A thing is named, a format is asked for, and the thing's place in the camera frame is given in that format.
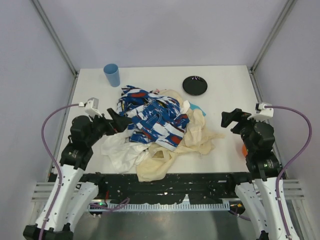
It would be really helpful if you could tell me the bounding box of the blue white red patterned cloth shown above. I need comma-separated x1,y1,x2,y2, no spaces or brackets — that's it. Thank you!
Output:
116,85,190,151

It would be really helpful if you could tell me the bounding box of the teal cloth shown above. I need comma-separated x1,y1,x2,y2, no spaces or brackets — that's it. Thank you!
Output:
188,102,206,118

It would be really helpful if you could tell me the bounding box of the cream cloth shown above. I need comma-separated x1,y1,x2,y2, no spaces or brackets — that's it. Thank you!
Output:
136,88,226,183

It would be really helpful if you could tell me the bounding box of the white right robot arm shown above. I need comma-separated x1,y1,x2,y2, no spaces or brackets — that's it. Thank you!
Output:
221,108,300,240

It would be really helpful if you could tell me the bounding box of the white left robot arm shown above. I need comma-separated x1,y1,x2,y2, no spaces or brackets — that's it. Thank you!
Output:
23,108,132,240

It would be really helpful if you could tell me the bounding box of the orange plastic cup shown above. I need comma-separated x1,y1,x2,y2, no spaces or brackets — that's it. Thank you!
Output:
241,144,248,157

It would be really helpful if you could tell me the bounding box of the black round plate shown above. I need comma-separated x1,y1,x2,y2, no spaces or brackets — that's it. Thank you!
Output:
182,75,208,96

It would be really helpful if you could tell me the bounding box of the blue plastic cup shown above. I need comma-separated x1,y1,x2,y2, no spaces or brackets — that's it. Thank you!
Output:
103,63,120,87

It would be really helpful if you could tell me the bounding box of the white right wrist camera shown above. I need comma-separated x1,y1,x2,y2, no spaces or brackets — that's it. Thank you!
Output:
247,102,274,122

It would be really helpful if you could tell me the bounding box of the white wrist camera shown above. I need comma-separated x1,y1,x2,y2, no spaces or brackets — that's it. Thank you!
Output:
247,102,274,122
78,97,103,118

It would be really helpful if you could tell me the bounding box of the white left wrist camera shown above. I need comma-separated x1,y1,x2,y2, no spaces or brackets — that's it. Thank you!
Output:
78,97,103,118

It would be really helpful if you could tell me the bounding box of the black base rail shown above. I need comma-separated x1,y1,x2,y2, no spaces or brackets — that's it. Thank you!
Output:
79,172,254,205

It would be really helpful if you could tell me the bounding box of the white slotted cable duct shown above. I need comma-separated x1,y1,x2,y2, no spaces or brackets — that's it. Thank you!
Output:
116,201,230,212

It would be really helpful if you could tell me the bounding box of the left aluminium frame post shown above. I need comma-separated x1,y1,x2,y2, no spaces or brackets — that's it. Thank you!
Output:
30,0,78,77

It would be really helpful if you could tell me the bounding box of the aluminium frame post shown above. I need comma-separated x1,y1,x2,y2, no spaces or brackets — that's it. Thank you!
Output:
249,0,298,74
30,0,78,77

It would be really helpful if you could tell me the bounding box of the right aluminium frame post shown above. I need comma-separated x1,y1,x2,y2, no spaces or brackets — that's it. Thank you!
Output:
249,0,298,74

